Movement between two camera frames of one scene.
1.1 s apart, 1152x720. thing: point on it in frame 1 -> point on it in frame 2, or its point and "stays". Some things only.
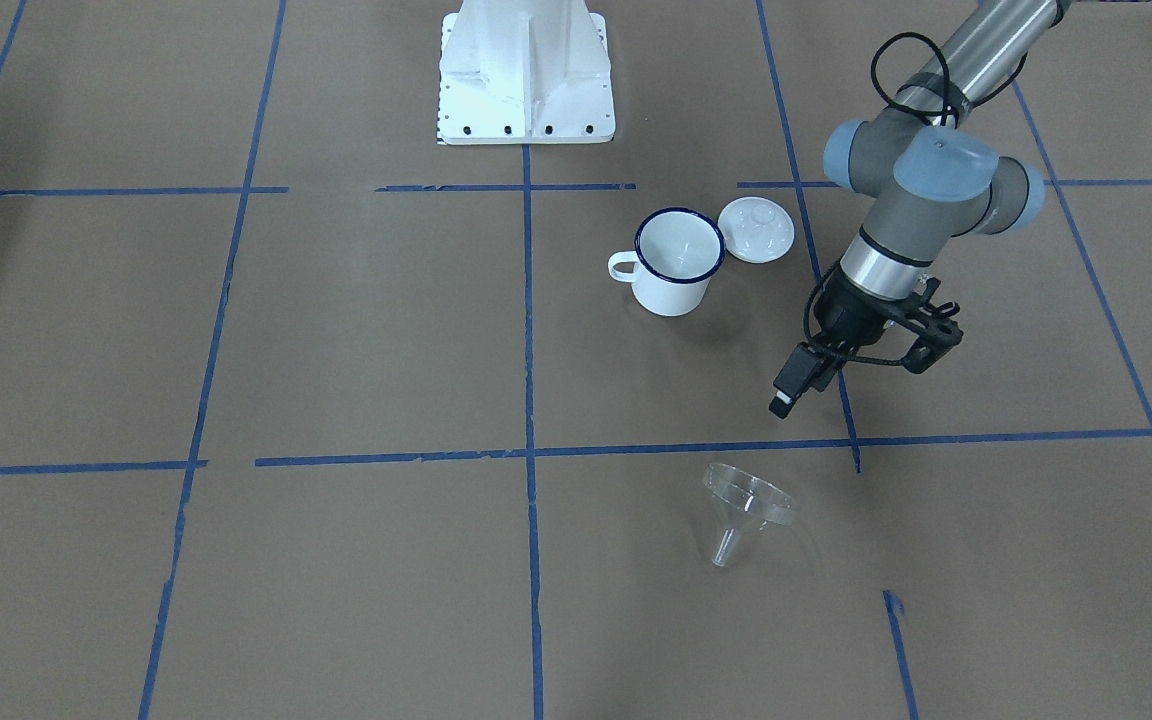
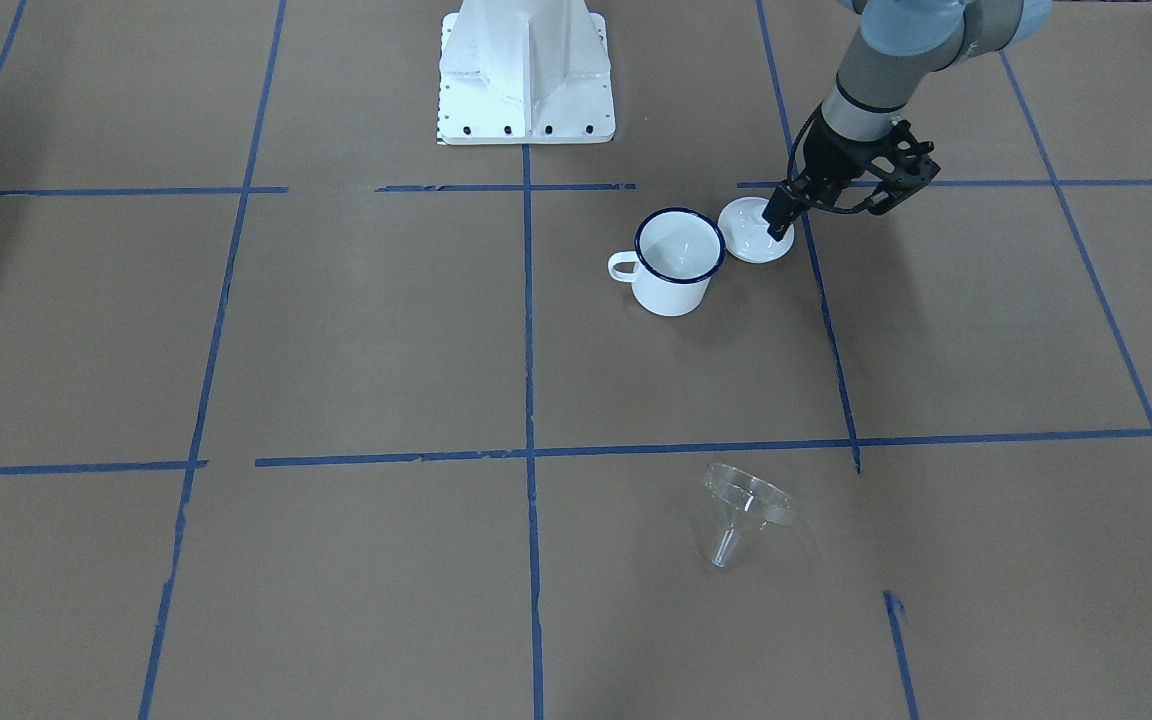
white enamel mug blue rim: [677, 251] stays
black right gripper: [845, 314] -> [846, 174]
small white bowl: [756, 229] stays
